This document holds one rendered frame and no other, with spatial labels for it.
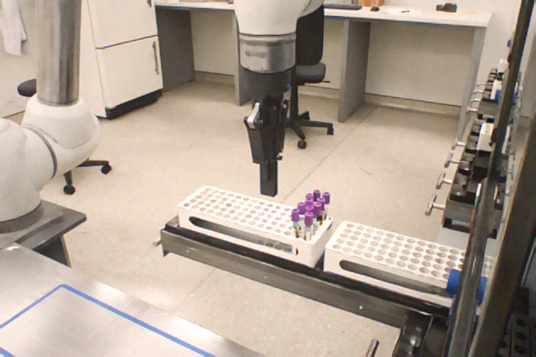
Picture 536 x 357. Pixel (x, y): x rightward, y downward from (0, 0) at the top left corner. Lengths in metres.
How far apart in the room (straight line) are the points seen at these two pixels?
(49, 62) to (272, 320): 1.24
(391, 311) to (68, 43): 0.92
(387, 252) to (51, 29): 0.88
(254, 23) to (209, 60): 4.49
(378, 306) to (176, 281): 1.43
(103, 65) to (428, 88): 2.78
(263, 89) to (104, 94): 3.43
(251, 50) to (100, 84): 3.44
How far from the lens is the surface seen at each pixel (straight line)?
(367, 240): 0.83
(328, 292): 0.83
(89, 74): 4.18
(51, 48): 1.22
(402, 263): 0.79
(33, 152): 1.23
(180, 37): 5.07
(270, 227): 0.86
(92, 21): 4.01
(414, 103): 4.41
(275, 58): 0.73
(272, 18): 0.71
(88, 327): 0.77
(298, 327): 1.88
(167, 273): 2.18
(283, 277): 0.86
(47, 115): 1.27
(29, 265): 0.94
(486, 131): 1.43
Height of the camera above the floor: 1.33
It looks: 27 degrees down
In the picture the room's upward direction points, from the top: straight up
